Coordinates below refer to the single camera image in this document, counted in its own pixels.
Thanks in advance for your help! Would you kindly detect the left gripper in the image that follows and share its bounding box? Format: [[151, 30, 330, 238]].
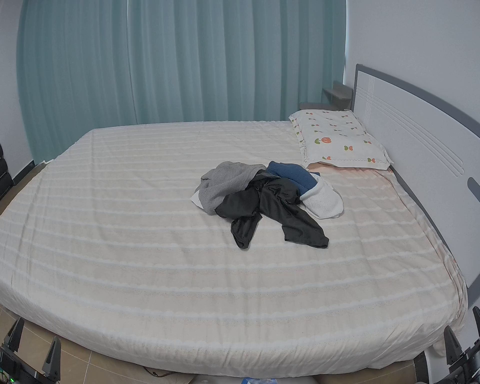
[[0, 317, 62, 384]]

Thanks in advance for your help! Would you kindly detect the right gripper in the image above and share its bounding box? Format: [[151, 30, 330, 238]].
[[443, 306, 480, 384]]

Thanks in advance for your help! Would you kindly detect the bed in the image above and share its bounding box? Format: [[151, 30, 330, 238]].
[[0, 64, 480, 379]]

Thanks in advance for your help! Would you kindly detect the pile of clothes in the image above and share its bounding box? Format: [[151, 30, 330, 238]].
[[190, 160, 345, 250]]

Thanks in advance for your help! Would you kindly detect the black chest of drawers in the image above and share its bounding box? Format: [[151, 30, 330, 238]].
[[0, 143, 16, 201]]

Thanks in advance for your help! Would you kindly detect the white printed pillow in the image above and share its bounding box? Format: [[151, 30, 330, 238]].
[[288, 109, 394, 171]]

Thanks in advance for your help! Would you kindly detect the blue-green curtain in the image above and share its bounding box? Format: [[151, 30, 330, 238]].
[[17, 0, 133, 166], [125, 0, 347, 124]]

